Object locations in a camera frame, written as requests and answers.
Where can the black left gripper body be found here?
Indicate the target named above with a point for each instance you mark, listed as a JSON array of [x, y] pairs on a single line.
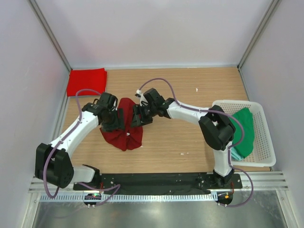
[[113, 122]]

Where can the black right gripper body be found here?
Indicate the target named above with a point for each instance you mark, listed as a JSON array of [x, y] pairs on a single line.
[[141, 115]]

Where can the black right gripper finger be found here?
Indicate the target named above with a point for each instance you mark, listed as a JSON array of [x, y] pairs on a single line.
[[144, 121], [136, 119]]

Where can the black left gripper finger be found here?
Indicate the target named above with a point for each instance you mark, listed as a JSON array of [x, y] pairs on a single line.
[[108, 128], [121, 118]]

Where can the dark red t shirt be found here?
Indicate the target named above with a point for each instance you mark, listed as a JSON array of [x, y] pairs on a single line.
[[131, 137]]

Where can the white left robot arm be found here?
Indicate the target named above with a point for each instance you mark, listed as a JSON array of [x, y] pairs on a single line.
[[53, 160]]

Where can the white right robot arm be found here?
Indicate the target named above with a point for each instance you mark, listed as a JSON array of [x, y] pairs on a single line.
[[217, 129]]

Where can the folded bright red t shirt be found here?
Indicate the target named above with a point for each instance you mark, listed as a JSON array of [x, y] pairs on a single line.
[[94, 79]]

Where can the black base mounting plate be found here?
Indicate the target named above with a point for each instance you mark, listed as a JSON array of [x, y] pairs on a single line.
[[193, 183]]

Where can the light teal t shirt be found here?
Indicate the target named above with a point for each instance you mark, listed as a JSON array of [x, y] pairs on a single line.
[[235, 155]]

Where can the green t shirt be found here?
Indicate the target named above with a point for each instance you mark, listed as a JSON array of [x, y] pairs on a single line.
[[245, 117]]

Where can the white plastic basket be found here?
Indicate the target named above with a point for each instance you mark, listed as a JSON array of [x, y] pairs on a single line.
[[263, 154]]

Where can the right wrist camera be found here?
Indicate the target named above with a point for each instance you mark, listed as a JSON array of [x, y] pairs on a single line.
[[142, 99]]

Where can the white slotted cable duct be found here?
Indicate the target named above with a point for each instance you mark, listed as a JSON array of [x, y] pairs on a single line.
[[94, 198]]

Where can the aluminium frame rail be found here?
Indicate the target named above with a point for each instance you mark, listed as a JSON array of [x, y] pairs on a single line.
[[257, 180]]

